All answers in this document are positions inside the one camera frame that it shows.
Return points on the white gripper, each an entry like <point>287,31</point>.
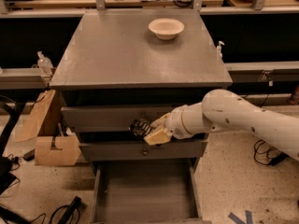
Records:
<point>175,122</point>

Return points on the black rxbar chocolate bar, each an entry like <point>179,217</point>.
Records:
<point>140,128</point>

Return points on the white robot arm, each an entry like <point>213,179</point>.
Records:
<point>222,110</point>

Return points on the grey middle drawer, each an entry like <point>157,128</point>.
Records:
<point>139,150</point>

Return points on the grey top drawer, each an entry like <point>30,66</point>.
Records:
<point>110,118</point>

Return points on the grey open bottom drawer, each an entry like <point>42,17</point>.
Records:
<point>146,192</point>

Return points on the grey drawer cabinet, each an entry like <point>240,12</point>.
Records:
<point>114,59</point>

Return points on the white pump dispenser bottle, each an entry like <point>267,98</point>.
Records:
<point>219,48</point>

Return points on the white bowl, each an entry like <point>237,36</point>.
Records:
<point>166,29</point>

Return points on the black device bottom left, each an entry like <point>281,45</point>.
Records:
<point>68,214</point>

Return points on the brown cardboard box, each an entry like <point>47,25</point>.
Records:
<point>52,148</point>

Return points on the clear plastic bottle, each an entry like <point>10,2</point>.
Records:
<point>45,64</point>

